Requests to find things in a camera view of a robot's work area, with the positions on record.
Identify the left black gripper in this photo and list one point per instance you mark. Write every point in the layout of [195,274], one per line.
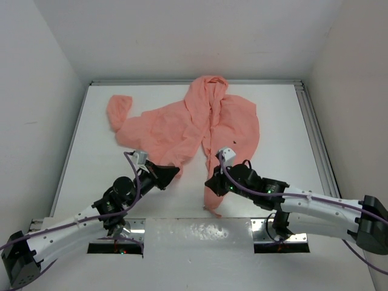
[165,174]

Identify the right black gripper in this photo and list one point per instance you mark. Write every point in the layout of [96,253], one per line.
[215,182]

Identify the salmon pink hooded jacket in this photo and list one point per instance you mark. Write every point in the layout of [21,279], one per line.
[206,118]

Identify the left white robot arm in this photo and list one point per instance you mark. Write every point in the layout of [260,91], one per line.
[26,256]

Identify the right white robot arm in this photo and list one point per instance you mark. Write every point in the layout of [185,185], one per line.
[362,222]

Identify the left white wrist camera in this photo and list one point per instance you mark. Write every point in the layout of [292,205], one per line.
[139,157]

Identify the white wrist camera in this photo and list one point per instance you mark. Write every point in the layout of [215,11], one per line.
[227,156]
[139,157]

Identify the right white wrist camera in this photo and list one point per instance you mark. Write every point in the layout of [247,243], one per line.
[227,156]

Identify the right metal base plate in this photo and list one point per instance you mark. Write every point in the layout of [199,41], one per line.
[262,233]

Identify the aluminium frame rail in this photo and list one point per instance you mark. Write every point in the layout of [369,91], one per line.
[290,142]

